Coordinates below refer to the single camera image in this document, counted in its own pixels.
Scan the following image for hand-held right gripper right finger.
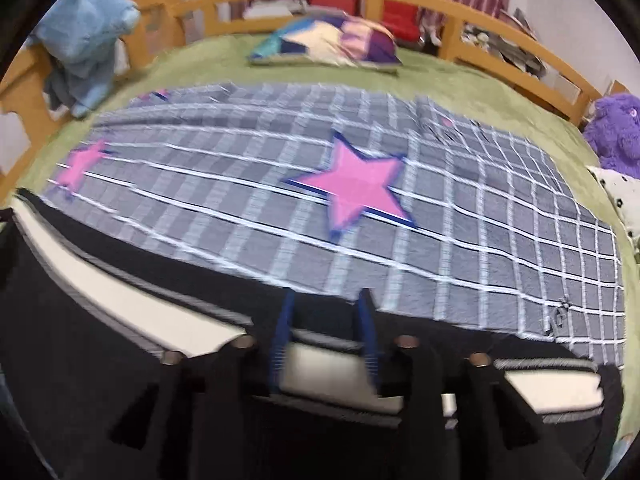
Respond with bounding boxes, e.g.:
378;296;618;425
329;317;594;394
350;287;548;480

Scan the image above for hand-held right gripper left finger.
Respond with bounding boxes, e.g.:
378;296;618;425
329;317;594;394
107;289;302;480

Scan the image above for black pants with white stripe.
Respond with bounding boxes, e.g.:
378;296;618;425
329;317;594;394
0;187;626;480

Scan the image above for grey plaid blanket pink stars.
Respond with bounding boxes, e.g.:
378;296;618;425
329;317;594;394
42;82;628;361

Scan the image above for white dotted pillow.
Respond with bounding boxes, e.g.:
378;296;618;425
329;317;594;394
585;165;640;256

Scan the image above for green bed sheet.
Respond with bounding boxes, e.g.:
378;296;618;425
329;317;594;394
15;30;640;461

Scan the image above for colourful patchwork pillow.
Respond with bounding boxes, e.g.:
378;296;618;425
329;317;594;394
247;12;403;75

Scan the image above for purple plush toy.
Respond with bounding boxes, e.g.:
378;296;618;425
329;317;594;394
582;92;640;178

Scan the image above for red cushion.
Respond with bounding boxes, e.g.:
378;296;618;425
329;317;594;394
307;0;361;20
376;0;422;42

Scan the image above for pile of clutter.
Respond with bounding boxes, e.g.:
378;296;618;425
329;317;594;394
462;7;547;80

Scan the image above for light blue plush toy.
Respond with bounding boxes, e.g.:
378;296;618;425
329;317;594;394
27;0;143;118

